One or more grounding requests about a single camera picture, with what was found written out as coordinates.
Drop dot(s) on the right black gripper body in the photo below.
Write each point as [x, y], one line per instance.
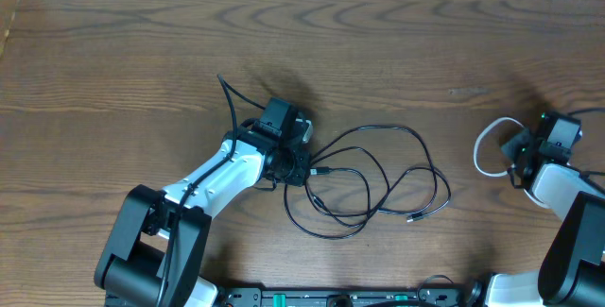
[523, 143]

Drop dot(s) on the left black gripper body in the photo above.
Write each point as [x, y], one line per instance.
[293, 170]

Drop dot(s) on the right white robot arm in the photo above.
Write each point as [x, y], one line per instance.
[572, 272]

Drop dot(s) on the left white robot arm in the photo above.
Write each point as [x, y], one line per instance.
[154, 251]

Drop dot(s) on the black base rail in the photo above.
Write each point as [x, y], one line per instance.
[437, 290]

